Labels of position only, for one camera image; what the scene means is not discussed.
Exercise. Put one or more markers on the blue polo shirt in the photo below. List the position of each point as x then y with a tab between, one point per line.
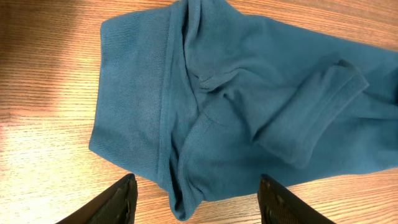
202	100

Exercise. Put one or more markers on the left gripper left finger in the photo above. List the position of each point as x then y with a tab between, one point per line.
116	205

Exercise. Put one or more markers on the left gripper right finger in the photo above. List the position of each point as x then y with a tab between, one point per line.
278	205

